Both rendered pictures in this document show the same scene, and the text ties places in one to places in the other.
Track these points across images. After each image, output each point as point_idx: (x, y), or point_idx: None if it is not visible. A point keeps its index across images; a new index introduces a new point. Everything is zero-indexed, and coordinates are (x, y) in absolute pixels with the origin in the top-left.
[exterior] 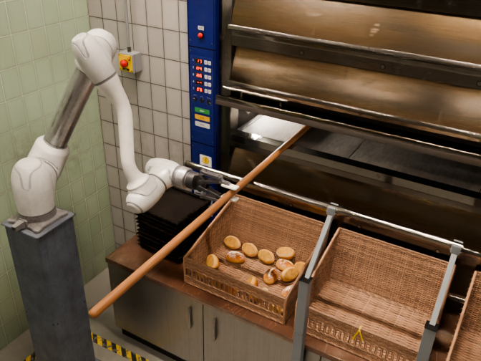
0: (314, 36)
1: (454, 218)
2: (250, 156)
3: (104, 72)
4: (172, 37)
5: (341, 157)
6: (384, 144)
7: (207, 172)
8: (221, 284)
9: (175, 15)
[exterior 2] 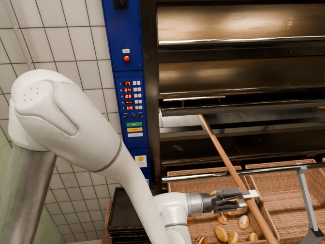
0: (242, 38)
1: (313, 135)
2: (175, 143)
3: (112, 145)
4: (90, 67)
5: (242, 122)
6: None
7: (225, 191)
8: None
9: (89, 44)
